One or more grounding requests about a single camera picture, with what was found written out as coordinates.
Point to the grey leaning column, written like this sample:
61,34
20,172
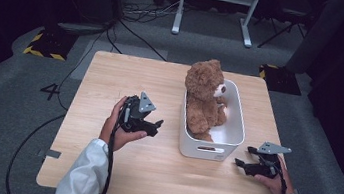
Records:
319,39

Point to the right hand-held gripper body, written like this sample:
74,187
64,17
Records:
270,167

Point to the grey tape strip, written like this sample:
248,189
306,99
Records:
50,153

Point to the grey flat stand base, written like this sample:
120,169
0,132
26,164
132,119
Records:
81,28

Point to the black yellow striped base plate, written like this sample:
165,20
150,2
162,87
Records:
51,44
280,79

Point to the black tripod stand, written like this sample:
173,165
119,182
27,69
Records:
283,29

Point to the person's left hand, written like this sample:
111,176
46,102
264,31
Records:
122,137

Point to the white metal desk frame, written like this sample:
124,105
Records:
178,10

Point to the brown teddy bear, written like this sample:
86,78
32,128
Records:
205,98

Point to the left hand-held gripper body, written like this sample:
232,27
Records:
133,118

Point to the white plastic storage box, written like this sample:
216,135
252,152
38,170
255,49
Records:
231,131

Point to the person's right hand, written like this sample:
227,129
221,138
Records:
274,186

